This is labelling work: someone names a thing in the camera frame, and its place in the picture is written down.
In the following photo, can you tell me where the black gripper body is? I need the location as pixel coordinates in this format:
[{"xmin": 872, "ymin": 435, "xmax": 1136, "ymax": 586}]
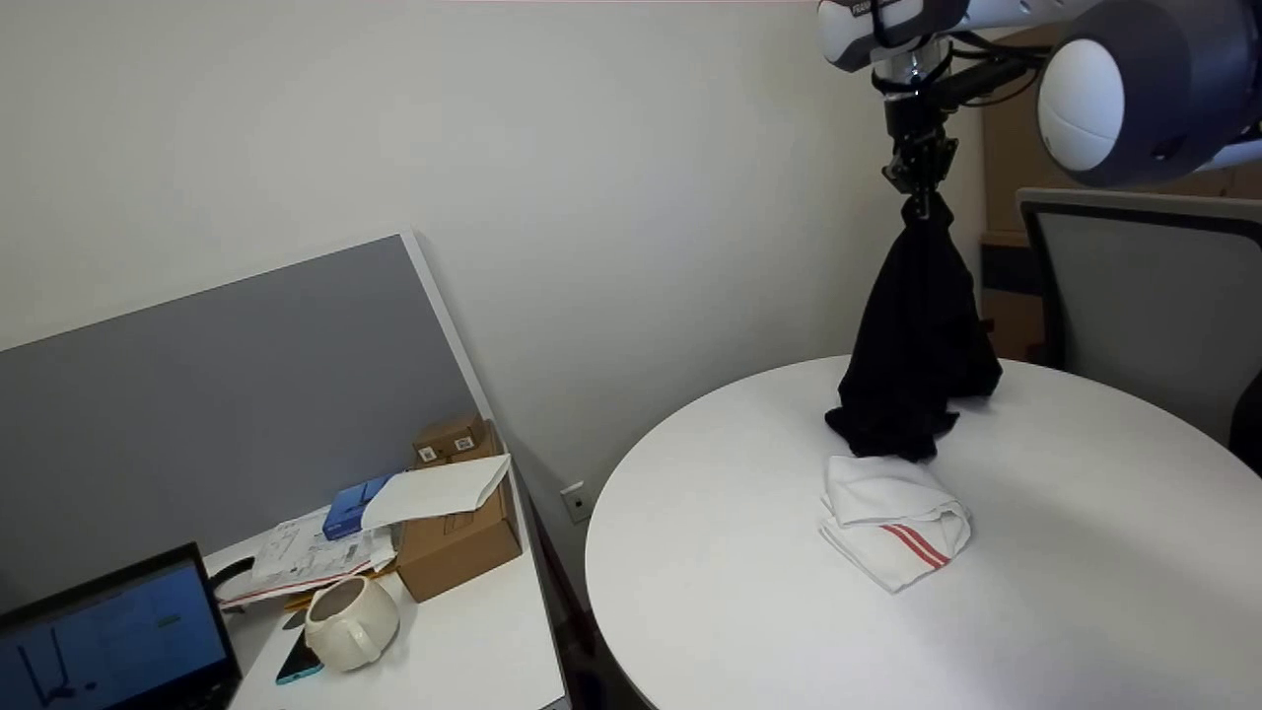
[{"xmin": 878, "ymin": 89, "xmax": 961, "ymax": 189}]

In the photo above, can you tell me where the black cloth garment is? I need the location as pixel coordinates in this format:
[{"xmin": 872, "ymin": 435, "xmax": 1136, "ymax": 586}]
[{"xmin": 819, "ymin": 192, "xmax": 1006, "ymax": 466}]

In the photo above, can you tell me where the grey mesh chair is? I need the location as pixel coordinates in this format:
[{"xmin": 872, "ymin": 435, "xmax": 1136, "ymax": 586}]
[{"xmin": 1016, "ymin": 180, "xmax": 1262, "ymax": 445}]

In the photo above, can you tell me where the black rounded object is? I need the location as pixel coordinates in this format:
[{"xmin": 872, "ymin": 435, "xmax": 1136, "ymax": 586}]
[{"xmin": 1224, "ymin": 365, "xmax": 1262, "ymax": 480}]

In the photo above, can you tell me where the blue object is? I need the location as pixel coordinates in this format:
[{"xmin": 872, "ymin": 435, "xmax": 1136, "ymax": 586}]
[{"xmin": 321, "ymin": 474, "xmax": 391, "ymax": 544}]

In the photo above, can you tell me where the white towel with red stripe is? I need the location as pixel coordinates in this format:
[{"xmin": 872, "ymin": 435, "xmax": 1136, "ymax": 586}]
[{"xmin": 818, "ymin": 451, "xmax": 980, "ymax": 595}]

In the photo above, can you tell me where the small cardboard box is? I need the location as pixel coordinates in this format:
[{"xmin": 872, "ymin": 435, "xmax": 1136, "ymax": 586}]
[{"xmin": 408, "ymin": 413, "xmax": 505, "ymax": 474}]

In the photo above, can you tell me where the white paper pad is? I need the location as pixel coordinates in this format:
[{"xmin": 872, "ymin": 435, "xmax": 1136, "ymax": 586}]
[{"xmin": 355, "ymin": 451, "xmax": 513, "ymax": 536}]

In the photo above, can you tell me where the large cardboard box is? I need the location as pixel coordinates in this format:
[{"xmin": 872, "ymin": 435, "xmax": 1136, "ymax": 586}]
[{"xmin": 388, "ymin": 478, "xmax": 525, "ymax": 607}]

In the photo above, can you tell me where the white office desk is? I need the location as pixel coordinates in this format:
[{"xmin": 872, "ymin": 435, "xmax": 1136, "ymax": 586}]
[{"xmin": 208, "ymin": 457, "xmax": 571, "ymax": 710}]

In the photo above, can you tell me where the white mug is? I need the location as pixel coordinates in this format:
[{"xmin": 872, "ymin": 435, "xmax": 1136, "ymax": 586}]
[{"xmin": 300, "ymin": 570, "xmax": 408, "ymax": 677}]

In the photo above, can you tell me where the stack of printed papers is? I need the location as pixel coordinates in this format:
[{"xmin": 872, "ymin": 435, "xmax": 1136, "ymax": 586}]
[{"xmin": 207, "ymin": 499, "xmax": 398, "ymax": 614}]

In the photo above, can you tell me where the grey partition panel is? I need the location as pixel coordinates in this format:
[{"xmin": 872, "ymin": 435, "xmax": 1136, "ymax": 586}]
[{"xmin": 0, "ymin": 226, "xmax": 501, "ymax": 619}]

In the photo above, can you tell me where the smartphone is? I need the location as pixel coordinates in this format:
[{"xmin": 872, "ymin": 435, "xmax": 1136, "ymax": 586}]
[{"xmin": 267, "ymin": 626, "xmax": 324, "ymax": 690}]

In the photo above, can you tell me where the black laptop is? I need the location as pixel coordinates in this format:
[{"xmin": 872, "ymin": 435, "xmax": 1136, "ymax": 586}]
[{"xmin": 0, "ymin": 536, "xmax": 245, "ymax": 710}]

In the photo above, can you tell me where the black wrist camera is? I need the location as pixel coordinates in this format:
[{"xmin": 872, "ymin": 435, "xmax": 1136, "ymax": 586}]
[{"xmin": 918, "ymin": 43, "xmax": 1058, "ymax": 114}]

